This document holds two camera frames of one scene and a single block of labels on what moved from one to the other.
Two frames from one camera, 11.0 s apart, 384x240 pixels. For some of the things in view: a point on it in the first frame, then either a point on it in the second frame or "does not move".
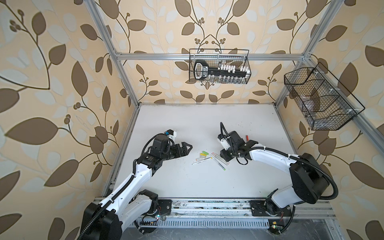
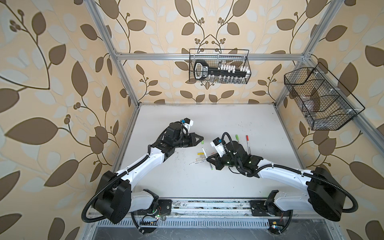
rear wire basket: [219, 66] does not move
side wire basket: [324, 103] does not move
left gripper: [178, 153] -> [192, 141]
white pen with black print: [202, 160] does not move
